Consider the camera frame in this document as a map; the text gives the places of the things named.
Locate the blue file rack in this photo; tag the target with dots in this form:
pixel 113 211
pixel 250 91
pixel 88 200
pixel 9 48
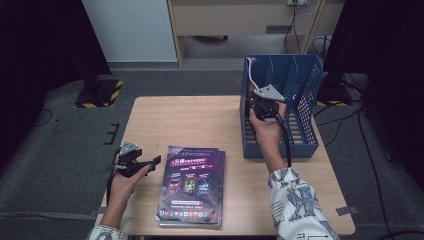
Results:
pixel 300 151

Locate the person's right hand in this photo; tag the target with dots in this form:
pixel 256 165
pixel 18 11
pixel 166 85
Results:
pixel 270 136

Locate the person's left hand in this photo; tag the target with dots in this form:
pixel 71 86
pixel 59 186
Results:
pixel 120 191

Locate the dark curtain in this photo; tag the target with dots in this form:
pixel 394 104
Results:
pixel 33 50
pixel 393 50

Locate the grey tape strip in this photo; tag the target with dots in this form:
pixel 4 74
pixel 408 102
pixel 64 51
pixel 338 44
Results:
pixel 98 211
pixel 346 210

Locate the beige wooden cabinet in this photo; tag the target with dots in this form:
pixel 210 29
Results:
pixel 233 20

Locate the white power strip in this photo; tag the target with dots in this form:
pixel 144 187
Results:
pixel 296 2

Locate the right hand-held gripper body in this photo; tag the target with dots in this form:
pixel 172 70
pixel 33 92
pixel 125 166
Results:
pixel 265 106

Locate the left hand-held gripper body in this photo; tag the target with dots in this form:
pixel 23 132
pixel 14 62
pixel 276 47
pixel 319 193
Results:
pixel 128 163

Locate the black and red magazine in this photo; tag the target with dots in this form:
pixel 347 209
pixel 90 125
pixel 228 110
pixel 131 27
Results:
pixel 251 73

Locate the white partition panel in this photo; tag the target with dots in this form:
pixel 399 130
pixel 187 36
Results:
pixel 133 30

